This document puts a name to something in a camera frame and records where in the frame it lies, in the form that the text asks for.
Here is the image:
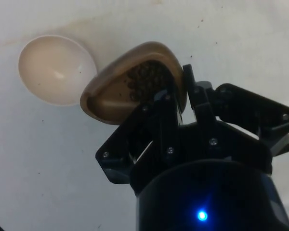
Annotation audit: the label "white bowl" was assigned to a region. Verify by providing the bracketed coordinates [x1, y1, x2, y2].
[17, 35, 98, 106]

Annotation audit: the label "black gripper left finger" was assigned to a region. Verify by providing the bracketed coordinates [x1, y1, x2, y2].
[95, 73, 184, 185]

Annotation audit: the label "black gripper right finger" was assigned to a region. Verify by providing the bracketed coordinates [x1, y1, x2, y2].
[182, 64, 289, 174]

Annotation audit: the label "coffee beans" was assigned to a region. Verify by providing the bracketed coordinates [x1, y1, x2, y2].
[126, 61, 171, 106]

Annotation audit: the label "brown cup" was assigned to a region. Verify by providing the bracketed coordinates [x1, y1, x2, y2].
[79, 41, 184, 126]

